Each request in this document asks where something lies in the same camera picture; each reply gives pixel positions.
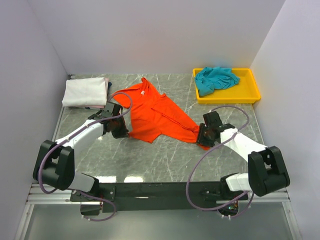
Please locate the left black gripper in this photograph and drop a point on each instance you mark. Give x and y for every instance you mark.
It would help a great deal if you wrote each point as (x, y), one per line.
(123, 133)

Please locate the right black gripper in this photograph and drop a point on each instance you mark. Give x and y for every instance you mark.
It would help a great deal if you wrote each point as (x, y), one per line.
(202, 128)

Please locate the orange t-shirt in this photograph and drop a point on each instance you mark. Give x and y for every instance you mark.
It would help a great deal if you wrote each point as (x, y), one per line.
(153, 114)

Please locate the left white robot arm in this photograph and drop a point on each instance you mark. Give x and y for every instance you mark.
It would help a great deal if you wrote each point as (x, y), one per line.
(55, 165)

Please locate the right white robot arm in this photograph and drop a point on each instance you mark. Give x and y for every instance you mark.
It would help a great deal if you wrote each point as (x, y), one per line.
(267, 171)

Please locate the folded white t-shirt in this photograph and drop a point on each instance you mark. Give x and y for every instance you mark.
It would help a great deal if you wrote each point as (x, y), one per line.
(85, 92)

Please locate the folded dark blue t-shirt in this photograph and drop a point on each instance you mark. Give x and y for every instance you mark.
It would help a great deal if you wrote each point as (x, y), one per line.
(110, 87)

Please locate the teal t-shirt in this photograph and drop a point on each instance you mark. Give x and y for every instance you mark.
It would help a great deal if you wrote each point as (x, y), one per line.
(210, 79)

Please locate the yellow plastic tray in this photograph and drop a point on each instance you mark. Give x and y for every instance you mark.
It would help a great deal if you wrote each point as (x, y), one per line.
(245, 92)

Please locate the black base beam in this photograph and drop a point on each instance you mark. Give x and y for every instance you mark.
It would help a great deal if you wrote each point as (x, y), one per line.
(143, 196)

